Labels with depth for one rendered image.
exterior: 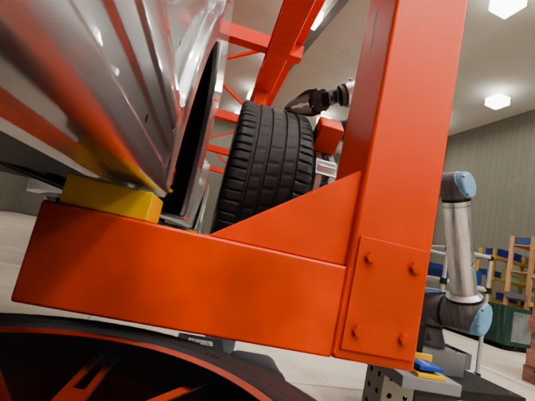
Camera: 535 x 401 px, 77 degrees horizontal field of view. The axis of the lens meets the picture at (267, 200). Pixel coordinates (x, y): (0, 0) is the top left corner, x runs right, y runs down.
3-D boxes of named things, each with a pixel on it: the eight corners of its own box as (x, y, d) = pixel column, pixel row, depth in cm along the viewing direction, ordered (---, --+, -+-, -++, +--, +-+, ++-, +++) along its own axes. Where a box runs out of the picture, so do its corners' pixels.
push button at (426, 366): (403, 364, 93) (404, 355, 93) (425, 367, 94) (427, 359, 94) (419, 373, 86) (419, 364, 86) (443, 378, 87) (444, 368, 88)
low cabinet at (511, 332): (486, 332, 696) (490, 301, 706) (573, 361, 555) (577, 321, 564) (424, 322, 643) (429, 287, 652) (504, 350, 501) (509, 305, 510)
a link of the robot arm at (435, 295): (419, 318, 181) (424, 286, 183) (453, 328, 167) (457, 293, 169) (404, 317, 172) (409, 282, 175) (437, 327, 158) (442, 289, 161)
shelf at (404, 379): (334, 336, 126) (336, 328, 126) (376, 344, 129) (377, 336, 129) (401, 387, 84) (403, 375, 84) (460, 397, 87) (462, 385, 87)
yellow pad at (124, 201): (87, 208, 68) (94, 184, 68) (158, 224, 70) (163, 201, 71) (57, 201, 54) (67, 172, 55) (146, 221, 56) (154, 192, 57)
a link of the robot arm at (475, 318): (456, 320, 169) (443, 170, 161) (496, 331, 155) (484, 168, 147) (441, 332, 160) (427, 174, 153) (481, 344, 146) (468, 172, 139)
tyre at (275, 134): (215, 203, 168) (249, 73, 129) (261, 214, 172) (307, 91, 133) (188, 322, 115) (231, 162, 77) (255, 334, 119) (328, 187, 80)
